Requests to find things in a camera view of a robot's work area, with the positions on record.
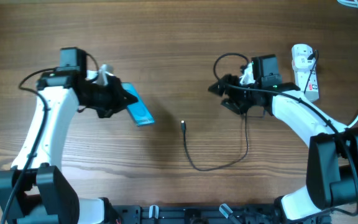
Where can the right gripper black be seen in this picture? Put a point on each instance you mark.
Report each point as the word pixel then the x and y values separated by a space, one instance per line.
pixel 234 106

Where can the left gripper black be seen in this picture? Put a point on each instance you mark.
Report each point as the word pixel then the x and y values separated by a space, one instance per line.
pixel 122 99

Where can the smartphone with teal screen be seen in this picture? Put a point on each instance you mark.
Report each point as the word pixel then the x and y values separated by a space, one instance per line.
pixel 138 111

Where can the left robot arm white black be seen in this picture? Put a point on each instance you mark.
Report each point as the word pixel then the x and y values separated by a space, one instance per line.
pixel 34 190

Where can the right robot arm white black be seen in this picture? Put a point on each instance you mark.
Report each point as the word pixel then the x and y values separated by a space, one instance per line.
pixel 332 168

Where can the white power strip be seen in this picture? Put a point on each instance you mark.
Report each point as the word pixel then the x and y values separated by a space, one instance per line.
pixel 304 60

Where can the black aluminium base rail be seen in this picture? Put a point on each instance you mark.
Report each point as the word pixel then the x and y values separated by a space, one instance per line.
pixel 154 214

